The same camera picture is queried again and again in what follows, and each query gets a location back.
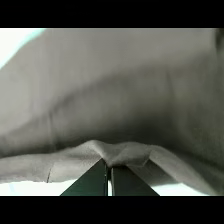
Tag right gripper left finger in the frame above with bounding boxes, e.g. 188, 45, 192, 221
60, 158, 109, 197

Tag grey garment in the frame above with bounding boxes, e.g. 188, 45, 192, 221
0, 27, 224, 196

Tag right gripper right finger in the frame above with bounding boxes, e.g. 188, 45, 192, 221
110, 165, 160, 197

